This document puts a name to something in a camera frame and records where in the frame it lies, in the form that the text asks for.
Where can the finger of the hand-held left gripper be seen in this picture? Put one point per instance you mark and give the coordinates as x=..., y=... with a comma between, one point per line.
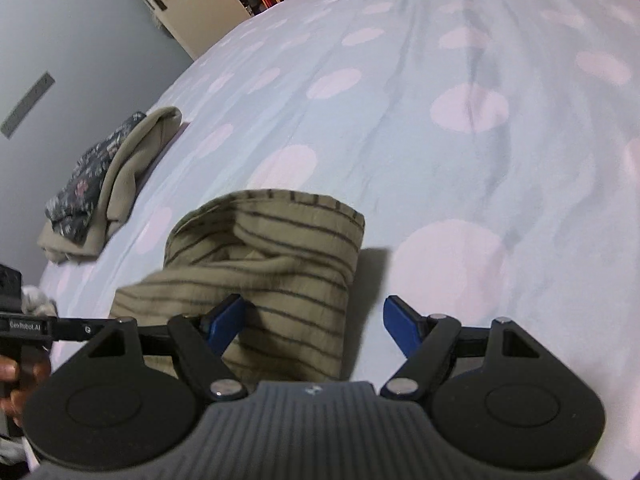
x=75, y=329

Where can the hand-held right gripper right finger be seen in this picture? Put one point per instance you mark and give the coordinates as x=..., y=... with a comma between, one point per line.
x=402, y=327

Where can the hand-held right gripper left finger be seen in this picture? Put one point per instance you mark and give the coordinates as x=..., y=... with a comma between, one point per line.
x=225, y=322

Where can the olive striped shirt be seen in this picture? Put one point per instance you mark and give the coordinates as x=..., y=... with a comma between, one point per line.
x=280, y=270

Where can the person's left hand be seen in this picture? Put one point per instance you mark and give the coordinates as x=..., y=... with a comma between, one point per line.
x=12, y=400

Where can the pale beige cloth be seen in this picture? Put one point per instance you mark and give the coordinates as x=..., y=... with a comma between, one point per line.
x=40, y=302

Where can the dark floral folded garment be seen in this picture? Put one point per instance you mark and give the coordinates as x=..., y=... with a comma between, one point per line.
x=85, y=185

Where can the beige folded garment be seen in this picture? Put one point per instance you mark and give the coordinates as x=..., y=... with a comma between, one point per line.
x=130, y=160

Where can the beige door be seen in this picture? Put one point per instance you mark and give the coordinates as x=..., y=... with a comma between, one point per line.
x=200, y=0

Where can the grey wall plate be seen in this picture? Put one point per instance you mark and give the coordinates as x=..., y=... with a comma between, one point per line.
x=27, y=105

